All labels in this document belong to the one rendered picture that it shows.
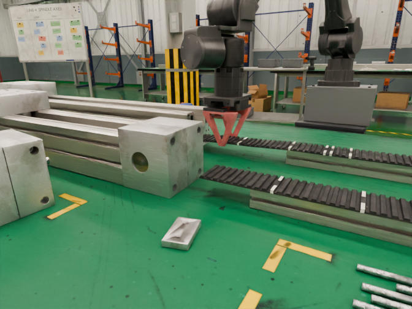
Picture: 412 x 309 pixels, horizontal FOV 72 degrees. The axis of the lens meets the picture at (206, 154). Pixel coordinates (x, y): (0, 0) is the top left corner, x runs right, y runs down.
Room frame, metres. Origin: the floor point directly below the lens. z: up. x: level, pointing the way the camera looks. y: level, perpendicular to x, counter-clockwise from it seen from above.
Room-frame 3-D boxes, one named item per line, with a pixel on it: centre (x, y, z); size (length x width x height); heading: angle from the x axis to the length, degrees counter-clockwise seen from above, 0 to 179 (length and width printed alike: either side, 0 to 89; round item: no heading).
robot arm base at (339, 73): (0.93, -0.42, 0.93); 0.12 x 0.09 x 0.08; 67
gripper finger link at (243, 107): (0.59, -0.05, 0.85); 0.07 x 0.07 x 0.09; 61
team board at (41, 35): (5.83, 2.93, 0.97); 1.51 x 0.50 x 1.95; 79
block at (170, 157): (0.44, 0.06, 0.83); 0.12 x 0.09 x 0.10; 151
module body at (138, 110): (0.82, 0.36, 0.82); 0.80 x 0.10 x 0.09; 61
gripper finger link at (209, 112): (0.57, -0.04, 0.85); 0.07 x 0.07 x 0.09; 61
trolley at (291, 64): (3.67, -0.75, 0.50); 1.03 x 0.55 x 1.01; 71
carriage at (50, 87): (0.94, 0.58, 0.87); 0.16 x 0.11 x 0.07; 61
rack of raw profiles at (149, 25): (10.59, 3.30, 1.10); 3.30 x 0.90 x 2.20; 59
